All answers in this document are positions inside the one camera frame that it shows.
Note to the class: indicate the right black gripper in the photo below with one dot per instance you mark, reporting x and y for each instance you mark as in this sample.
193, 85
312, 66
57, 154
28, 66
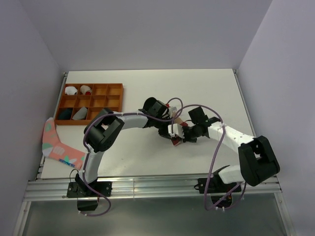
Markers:
186, 139

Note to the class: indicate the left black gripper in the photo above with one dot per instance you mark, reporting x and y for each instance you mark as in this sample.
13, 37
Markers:
164, 133

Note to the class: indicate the tan maroon purple striped sock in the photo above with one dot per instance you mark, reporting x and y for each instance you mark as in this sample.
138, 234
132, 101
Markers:
177, 141

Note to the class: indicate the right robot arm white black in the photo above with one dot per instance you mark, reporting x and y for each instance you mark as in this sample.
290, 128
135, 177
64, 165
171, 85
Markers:
257, 160

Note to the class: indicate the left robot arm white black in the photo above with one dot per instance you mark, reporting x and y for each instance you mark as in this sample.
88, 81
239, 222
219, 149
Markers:
104, 129

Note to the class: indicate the black sock white stripes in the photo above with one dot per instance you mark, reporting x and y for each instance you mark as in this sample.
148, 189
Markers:
149, 107

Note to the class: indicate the beige red rolled sock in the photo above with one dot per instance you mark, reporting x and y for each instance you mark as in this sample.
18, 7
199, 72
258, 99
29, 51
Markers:
85, 90

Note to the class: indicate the grey rolled sock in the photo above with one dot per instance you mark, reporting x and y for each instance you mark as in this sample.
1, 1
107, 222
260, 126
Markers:
80, 114

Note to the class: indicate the orange compartment tray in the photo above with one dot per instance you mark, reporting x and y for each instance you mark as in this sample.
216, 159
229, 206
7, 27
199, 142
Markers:
103, 96

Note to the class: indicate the white rolled sock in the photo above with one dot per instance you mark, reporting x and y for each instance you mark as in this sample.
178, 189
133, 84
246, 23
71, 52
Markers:
70, 90

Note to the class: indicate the dark teal rolled sock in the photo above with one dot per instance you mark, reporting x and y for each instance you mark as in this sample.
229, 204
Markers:
65, 114

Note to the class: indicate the pink patterned sock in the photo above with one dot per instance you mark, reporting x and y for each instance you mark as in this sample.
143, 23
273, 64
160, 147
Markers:
53, 148

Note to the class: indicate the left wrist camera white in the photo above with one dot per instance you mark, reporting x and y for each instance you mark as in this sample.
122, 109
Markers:
170, 111

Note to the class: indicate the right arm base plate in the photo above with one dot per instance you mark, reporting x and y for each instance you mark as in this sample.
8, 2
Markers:
216, 186

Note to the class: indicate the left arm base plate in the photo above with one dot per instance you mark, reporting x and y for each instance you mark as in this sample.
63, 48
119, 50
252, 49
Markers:
87, 200

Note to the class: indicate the aluminium front rail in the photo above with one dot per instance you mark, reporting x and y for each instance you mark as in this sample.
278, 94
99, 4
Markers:
143, 187

